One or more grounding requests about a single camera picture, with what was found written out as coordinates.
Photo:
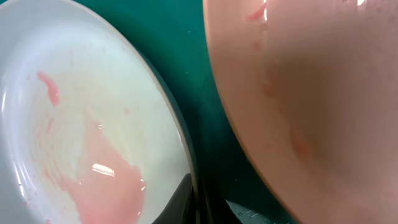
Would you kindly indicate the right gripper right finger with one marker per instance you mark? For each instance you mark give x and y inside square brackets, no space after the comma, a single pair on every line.
[214,208]

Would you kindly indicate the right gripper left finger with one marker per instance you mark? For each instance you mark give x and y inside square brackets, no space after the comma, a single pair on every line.
[181,208]

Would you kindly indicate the light blue plate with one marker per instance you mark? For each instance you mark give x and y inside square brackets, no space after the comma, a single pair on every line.
[90,133]

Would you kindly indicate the teal plastic tray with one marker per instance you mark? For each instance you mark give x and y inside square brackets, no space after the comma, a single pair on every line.
[171,34]

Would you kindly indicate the white plate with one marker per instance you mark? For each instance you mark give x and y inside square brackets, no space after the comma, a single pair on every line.
[310,90]

